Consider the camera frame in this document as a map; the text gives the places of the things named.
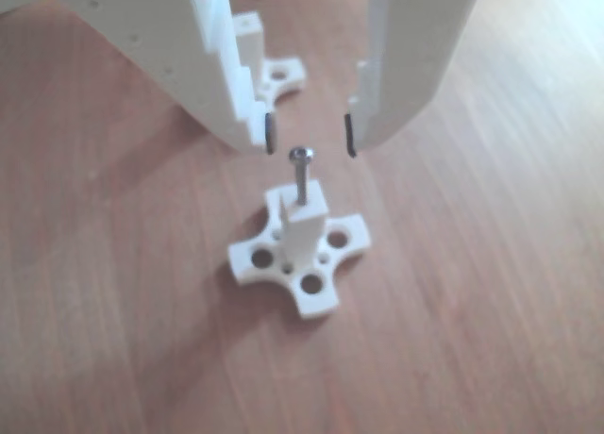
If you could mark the silver metal screw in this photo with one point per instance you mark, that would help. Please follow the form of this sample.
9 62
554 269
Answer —
301 179

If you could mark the white cross-base post stand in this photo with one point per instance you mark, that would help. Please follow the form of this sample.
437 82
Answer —
247 42
304 236

